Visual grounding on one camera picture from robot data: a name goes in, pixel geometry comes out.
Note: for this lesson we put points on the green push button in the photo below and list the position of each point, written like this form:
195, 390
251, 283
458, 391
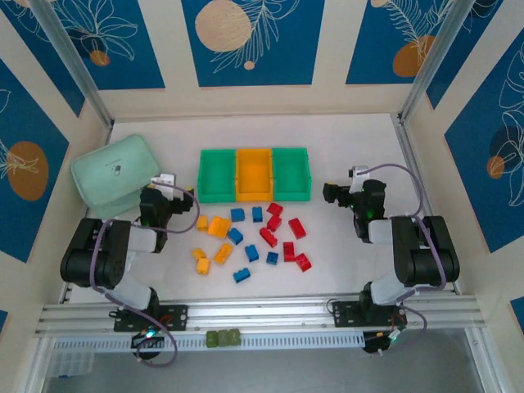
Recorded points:
211, 339
222, 338

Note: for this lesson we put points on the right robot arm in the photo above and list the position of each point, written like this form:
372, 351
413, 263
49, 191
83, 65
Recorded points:
430, 262

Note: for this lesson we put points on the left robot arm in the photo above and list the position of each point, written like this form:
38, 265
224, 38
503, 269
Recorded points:
88, 254

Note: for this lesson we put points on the black controller board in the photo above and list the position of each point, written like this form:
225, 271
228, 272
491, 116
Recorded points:
143, 340
374, 344

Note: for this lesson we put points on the aluminium frame post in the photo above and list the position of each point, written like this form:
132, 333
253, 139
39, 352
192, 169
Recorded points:
430, 61
78, 69

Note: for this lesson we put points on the orange plastic bin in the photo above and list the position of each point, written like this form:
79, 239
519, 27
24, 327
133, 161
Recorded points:
254, 176

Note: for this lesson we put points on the mint green zip pouch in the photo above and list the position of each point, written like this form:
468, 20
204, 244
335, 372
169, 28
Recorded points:
110, 172

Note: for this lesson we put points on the yellow lego brick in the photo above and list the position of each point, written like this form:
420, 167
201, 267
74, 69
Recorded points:
202, 223
203, 266
198, 253

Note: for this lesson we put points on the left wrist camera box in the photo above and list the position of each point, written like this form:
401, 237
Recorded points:
163, 181

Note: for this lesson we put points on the small green blocks on rail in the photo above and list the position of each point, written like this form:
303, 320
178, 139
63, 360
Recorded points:
233, 337

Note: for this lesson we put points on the blue lego brick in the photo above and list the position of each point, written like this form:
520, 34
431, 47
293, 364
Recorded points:
237, 214
242, 274
257, 214
235, 235
252, 253
272, 257

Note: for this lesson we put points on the clear plastic organizer box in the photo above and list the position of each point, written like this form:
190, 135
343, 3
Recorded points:
69, 364

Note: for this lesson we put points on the green plastic bin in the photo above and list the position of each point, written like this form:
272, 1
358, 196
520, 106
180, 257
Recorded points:
216, 176
291, 174

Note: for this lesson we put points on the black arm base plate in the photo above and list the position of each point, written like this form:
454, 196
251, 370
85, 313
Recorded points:
344, 313
176, 317

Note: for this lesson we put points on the wide aluminium mounting rail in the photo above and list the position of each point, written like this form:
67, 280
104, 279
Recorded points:
266, 313

